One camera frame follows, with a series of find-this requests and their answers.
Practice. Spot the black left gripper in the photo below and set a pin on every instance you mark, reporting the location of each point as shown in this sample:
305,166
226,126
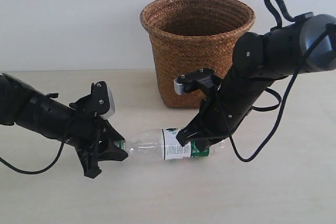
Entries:
88,134

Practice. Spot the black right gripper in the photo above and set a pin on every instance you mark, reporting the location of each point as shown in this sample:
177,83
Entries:
209,130

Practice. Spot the clear plastic bottle green label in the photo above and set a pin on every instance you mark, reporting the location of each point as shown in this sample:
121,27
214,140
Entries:
162,145

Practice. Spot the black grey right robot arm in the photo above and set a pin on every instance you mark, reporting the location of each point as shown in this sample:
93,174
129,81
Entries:
306,46

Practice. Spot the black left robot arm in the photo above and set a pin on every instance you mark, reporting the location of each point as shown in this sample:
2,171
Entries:
23,105

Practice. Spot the brown woven wicker basket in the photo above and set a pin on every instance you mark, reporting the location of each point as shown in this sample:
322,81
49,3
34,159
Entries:
187,35

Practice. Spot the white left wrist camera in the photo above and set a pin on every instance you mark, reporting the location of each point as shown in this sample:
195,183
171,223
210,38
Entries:
102,101

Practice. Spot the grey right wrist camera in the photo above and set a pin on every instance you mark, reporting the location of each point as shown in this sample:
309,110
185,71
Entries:
192,81

